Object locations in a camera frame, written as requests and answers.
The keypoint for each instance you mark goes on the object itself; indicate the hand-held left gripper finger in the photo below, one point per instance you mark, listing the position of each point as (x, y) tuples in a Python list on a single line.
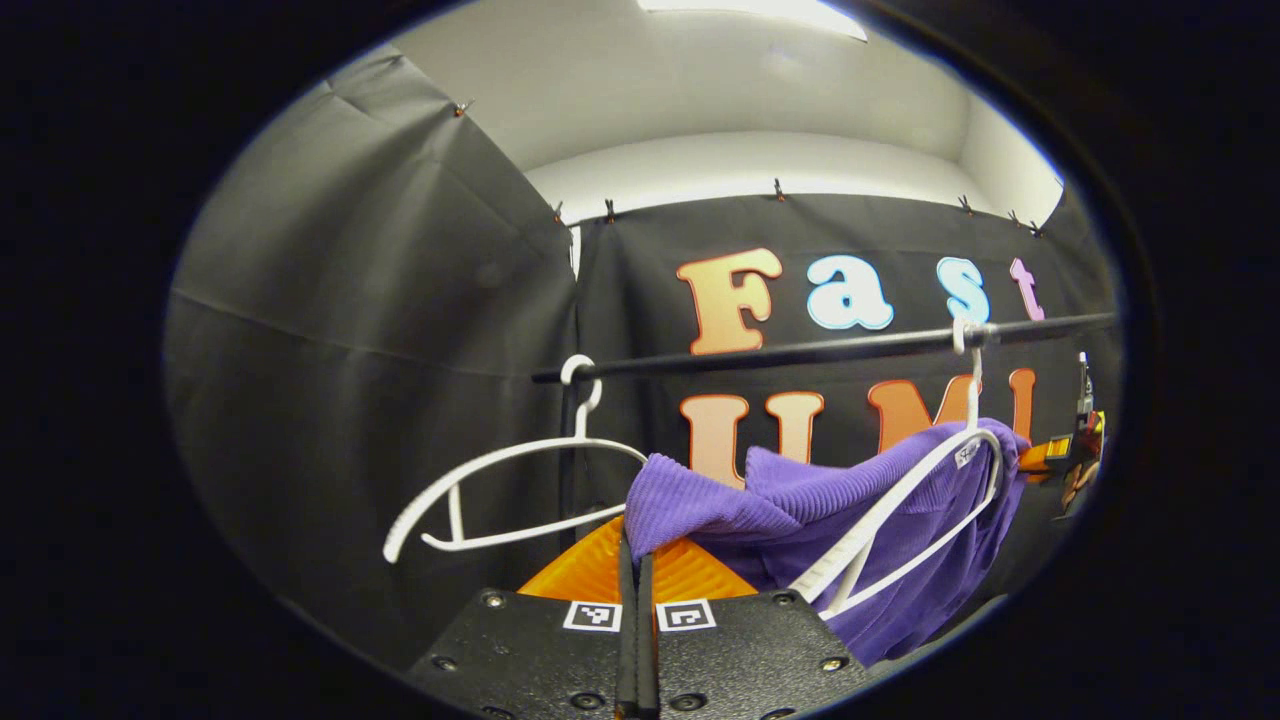
[(627, 640), (647, 650)]

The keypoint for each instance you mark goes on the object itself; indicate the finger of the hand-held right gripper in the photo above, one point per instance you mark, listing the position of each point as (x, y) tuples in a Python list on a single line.
[(1040, 456), (1080, 485)]

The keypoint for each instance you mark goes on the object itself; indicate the white plastic hanger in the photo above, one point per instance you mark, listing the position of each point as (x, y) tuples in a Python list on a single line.
[(975, 400), (581, 425)]

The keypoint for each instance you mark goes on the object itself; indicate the row of small metal clips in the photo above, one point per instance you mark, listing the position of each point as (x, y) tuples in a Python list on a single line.
[(778, 189)]

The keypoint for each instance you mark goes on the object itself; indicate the ceiling light panel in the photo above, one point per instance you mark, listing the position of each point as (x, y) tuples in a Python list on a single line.
[(760, 12)]

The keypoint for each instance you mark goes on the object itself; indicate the black clothes rail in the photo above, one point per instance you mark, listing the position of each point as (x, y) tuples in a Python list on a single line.
[(800, 351)]

